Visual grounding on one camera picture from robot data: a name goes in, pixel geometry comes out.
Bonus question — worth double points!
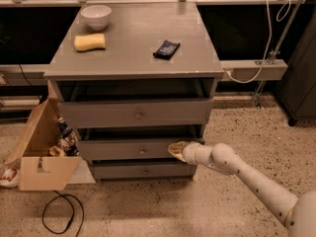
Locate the white red bag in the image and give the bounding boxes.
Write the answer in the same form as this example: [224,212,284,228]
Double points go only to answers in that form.
[0,167,20,188]

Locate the yellow sponge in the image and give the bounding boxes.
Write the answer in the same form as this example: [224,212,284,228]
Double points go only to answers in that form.
[74,34,106,51]

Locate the metal support pole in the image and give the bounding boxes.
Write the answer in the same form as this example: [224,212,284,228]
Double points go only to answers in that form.
[249,0,305,109]

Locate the grey wall rail beam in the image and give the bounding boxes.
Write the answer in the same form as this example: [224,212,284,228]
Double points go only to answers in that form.
[220,59,287,83]

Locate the grey bottom drawer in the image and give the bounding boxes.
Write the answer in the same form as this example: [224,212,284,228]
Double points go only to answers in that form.
[90,158,197,180]

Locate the grey wooden drawer cabinet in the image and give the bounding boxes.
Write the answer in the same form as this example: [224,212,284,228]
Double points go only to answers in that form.
[43,2,224,180]

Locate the white ceramic bowl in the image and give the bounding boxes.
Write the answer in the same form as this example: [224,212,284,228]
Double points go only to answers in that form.
[80,5,112,30]

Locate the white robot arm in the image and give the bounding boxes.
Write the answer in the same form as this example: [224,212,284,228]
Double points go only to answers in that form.
[168,141,316,237]

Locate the white hanging cable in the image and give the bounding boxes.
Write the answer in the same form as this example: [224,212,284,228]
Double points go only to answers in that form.
[224,0,292,85]

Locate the black floor cable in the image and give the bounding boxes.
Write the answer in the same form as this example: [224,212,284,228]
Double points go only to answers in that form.
[41,190,85,237]

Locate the grey drawer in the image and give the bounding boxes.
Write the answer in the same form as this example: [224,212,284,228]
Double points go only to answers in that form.
[90,158,197,180]
[77,125,203,161]
[58,100,212,128]

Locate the grey top drawer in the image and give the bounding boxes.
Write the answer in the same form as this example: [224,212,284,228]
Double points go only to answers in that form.
[58,100,212,128]

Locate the open cardboard box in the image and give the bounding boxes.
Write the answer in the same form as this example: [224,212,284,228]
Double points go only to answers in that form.
[5,82,96,191]

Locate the dark grey side cabinet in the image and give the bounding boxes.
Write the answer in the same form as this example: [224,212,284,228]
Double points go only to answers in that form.
[276,13,316,126]

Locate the bottles and items in box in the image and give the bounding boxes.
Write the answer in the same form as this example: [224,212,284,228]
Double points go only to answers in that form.
[49,118,79,157]

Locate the dark blue snack packet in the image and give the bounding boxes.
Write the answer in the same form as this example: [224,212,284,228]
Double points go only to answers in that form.
[153,40,180,60]

